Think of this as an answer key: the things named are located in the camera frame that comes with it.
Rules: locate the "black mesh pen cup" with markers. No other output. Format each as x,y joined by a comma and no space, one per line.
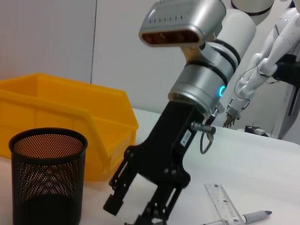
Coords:
49,187

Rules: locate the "small black box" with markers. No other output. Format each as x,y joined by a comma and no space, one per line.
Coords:
252,130

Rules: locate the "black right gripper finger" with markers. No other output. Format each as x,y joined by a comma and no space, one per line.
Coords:
114,204

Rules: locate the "clear plastic ruler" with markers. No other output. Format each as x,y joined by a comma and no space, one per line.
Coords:
222,201

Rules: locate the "black equipment on stand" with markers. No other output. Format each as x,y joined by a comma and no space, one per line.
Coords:
288,68

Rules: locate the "white humanoid robot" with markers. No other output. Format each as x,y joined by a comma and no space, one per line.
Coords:
281,47

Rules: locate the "yellow plastic storage bin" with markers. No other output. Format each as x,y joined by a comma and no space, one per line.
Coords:
58,105

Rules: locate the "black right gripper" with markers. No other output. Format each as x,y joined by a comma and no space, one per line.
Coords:
168,145

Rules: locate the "silver white ballpoint pen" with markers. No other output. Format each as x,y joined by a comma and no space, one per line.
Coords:
255,215

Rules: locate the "right wrist camera housing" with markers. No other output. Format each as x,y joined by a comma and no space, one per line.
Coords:
182,18

